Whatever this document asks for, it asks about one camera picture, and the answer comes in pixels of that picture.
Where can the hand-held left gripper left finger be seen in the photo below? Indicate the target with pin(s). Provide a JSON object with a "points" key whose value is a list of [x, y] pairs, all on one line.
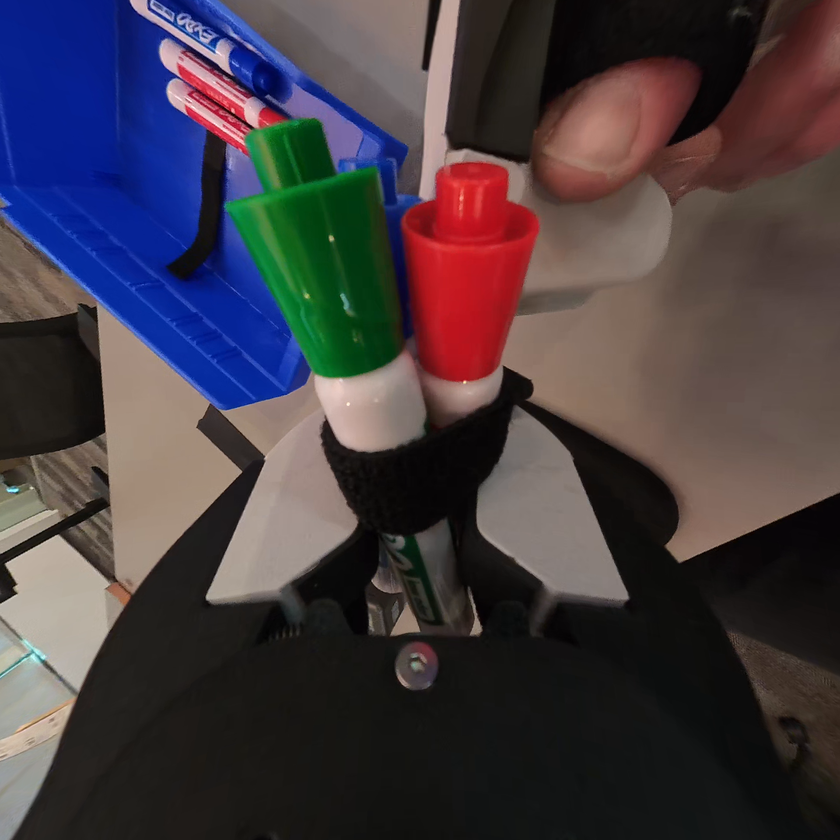
{"points": [[282, 531]]}

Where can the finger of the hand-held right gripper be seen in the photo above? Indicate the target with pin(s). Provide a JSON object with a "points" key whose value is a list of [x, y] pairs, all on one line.
{"points": [[438, 98]]}

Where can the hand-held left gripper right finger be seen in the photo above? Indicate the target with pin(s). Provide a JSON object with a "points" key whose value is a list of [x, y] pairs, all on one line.
{"points": [[544, 525]]}

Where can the blue dry-erase marker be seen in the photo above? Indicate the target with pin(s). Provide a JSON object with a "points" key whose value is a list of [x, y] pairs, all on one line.
{"points": [[401, 262], [253, 69]]}

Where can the red dry-erase marker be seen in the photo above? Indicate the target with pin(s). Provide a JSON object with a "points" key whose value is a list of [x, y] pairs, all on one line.
{"points": [[466, 295], [197, 69], [210, 111]]}

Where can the green dry-erase marker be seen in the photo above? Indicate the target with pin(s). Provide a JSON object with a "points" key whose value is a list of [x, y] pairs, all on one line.
{"points": [[328, 275]]}

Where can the blue plastic bin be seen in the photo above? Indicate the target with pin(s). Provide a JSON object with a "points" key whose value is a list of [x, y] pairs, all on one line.
{"points": [[98, 164]]}

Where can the black strip on table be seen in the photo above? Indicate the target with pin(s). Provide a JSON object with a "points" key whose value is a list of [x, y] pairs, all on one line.
{"points": [[229, 436]]}

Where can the black mesh chair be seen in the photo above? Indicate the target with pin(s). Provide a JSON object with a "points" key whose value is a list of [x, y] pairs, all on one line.
{"points": [[46, 380]]}

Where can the white label strip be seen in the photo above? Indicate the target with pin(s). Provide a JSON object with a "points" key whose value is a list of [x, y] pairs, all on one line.
{"points": [[33, 732]]}

